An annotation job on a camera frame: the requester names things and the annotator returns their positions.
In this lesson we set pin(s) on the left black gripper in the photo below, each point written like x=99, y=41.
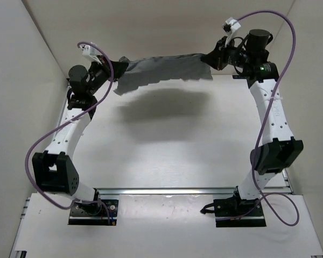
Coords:
x=119, y=67

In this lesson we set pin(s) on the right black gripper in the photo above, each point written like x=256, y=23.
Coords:
x=216, y=59

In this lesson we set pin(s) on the grey pleated skirt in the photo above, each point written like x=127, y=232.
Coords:
x=143, y=72

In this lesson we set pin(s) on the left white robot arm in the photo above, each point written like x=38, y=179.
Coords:
x=53, y=168

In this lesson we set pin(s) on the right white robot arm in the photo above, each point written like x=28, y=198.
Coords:
x=276, y=147

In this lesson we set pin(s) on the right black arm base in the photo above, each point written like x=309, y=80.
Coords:
x=236, y=212

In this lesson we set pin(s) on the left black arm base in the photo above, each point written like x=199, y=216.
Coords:
x=103, y=213

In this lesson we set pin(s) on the right blue corner sticker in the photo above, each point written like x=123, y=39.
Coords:
x=239, y=77

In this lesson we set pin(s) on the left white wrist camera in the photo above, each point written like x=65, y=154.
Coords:
x=89, y=53

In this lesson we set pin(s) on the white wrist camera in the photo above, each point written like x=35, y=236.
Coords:
x=231, y=26
x=89, y=53

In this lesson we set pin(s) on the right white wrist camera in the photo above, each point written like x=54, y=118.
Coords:
x=231, y=26

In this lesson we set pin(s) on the left aluminium table rail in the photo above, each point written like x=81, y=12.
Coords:
x=64, y=106

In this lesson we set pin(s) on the aluminium table rail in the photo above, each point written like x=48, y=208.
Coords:
x=64, y=106
x=287, y=181

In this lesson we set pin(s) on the right aluminium table rail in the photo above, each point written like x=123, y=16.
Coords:
x=287, y=181

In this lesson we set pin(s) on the front aluminium rail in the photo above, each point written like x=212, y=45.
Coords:
x=166, y=191

